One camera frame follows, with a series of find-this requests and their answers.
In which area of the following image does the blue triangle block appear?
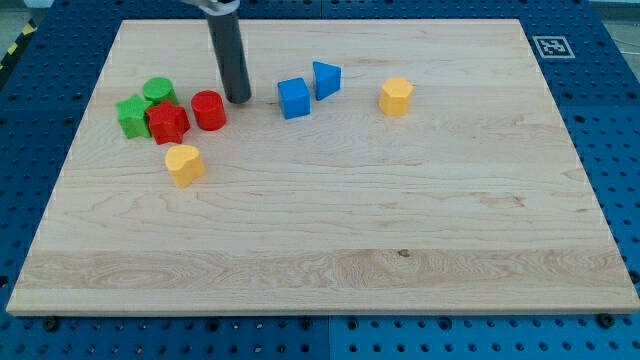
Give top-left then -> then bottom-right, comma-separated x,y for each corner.
312,61 -> 342,101

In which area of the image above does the green star block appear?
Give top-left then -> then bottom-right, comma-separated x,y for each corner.
116,94 -> 153,139

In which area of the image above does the green cylinder block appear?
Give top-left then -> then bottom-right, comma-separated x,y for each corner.
142,77 -> 179,105

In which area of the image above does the black board bolt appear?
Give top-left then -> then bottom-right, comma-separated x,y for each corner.
597,313 -> 615,329
42,317 -> 59,333

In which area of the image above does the silver rod mounting bracket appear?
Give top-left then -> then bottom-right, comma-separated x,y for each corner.
180,0 -> 240,12

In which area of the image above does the white fiducial marker tag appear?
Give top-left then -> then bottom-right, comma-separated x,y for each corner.
533,35 -> 575,59

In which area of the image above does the blue cube block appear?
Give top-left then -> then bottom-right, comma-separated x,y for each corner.
277,77 -> 311,119

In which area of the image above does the light wooden board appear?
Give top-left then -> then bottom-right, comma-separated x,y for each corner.
7,19 -> 639,317

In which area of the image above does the red cylinder block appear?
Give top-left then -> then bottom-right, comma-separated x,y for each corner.
191,90 -> 226,131

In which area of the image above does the black board bolt left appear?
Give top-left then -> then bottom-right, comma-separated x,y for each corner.
42,317 -> 59,333

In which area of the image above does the black board bolt right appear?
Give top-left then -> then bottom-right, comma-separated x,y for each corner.
597,313 -> 615,329

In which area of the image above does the yellow hexagon block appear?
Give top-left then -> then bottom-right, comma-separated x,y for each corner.
378,77 -> 414,116

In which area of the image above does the red star block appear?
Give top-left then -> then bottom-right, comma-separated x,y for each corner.
145,100 -> 191,145

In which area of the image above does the yellow heart block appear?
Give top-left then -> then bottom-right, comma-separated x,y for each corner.
165,144 -> 206,188

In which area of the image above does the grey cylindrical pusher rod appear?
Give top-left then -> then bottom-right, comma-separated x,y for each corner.
206,10 -> 252,104

